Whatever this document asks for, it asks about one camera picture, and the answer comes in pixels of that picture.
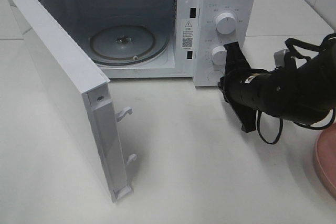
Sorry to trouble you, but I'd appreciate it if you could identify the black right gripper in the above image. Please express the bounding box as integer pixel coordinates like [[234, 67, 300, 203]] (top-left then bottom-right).
[[217, 41, 270, 132]]

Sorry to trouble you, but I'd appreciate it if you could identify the white round door button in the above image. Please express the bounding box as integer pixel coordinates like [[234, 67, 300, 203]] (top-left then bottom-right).
[[207, 70, 224, 83]]

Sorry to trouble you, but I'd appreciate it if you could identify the pink round plate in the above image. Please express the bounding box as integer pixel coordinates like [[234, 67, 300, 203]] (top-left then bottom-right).
[[313, 123, 335, 199]]

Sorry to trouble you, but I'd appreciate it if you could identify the white microwave door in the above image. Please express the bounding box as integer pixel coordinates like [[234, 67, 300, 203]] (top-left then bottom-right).
[[8, 0, 137, 202]]

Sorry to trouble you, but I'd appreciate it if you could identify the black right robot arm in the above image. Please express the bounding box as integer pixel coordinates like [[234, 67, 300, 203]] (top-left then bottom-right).
[[218, 34, 335, 132]]

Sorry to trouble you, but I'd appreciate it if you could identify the white lower timer knob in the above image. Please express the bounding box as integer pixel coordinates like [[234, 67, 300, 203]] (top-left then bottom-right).
[[211, 46, 227, 66]]

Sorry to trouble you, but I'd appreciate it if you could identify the white upper power knob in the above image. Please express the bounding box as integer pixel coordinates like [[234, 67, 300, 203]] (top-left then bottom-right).
[[215, 11, 237, 35]]

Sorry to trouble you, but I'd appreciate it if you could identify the white microwave oven body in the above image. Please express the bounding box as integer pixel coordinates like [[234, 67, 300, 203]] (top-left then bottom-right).
[[38, 0, 254, 87]]

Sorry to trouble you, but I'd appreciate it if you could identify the glass microwave turntable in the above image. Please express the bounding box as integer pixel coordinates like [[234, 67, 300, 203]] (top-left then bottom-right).
[[89, 25, 169, 66]]

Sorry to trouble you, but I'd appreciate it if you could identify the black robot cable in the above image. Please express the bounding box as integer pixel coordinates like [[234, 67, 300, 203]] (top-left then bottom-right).
[[255, 110, 336, 145]]

